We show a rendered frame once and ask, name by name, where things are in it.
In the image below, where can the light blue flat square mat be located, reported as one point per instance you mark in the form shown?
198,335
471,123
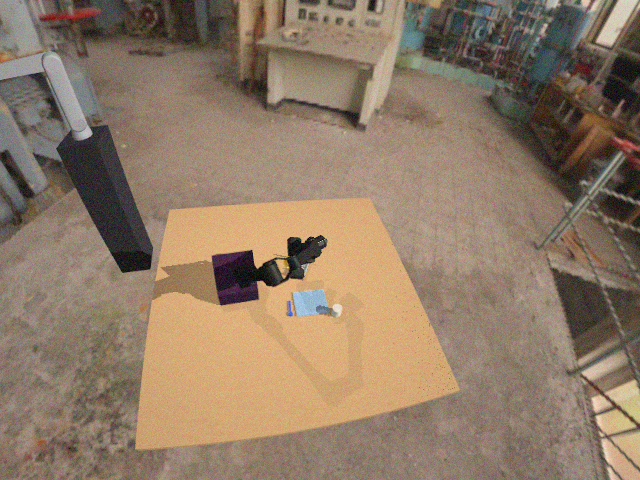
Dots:
310,303

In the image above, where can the white cup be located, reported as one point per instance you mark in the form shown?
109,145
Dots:
336,310

